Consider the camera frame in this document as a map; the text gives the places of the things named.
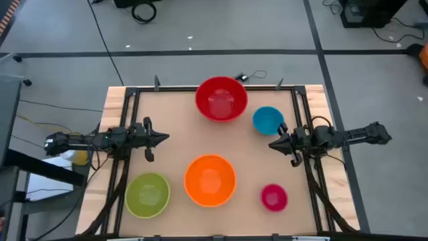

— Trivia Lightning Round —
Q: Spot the yellow and white bottle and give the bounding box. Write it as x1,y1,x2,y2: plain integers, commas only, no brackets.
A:
63,149,90,167

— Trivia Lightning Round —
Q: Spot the large red plastic bowl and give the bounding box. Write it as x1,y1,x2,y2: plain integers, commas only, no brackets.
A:
195,76,249,123

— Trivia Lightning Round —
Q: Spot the black equipment box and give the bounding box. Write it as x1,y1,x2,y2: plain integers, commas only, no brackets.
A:
338,0,409,29

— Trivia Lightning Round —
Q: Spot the black sleeved cable bundle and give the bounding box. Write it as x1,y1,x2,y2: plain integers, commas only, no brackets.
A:
78,157,131,237
307,160,356,232

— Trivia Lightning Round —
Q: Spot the green plastic bowl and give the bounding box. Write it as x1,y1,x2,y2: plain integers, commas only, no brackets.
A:
124,171,171,220

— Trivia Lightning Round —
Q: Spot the orange and black object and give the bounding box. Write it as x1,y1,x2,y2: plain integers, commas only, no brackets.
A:
406,42,428,86

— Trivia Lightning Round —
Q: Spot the black support beam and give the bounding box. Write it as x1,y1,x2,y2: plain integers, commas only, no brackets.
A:
5,149,86,187

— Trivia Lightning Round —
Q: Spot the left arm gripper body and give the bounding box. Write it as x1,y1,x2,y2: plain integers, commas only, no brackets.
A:
128,122,171,151

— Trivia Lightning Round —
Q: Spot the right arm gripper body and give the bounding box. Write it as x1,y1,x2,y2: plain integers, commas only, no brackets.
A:
267,126,315,157

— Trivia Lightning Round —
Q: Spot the coiled black cable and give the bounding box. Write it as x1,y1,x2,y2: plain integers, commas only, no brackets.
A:
130,1,158,25

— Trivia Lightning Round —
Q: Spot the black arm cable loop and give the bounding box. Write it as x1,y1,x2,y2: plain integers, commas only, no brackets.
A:
310,115,334,131

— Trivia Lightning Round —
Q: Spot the black equipment base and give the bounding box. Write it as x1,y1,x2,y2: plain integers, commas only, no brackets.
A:
112,0,163,9

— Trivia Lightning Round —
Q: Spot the grey cabinet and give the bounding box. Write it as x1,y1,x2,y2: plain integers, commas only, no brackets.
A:
0,75,23,168

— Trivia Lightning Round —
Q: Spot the thin black floor cable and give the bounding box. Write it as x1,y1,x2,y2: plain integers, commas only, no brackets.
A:
18,98,103,113

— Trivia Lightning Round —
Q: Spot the small blue plastic bowl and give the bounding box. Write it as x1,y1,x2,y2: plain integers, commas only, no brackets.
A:
251,106,286,137

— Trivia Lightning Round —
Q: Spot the black aluminium table frame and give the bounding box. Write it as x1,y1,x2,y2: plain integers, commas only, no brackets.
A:
100,85,364,241

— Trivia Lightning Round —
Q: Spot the long black floor cable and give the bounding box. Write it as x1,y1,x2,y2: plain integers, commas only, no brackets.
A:
86,0,125,86

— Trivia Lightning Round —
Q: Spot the yellow floor cable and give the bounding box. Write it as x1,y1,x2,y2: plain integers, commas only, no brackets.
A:
15,112,74,134

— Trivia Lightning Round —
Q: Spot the black power adapter with cable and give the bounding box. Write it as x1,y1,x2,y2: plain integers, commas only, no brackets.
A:
235,70,268,82

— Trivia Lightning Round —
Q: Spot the large orange plastic bowl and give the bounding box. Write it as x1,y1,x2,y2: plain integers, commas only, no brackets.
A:
183,153,238,208

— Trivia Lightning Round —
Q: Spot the small pink plastic bowl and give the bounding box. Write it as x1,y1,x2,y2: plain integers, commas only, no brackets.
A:
260,183,289,213

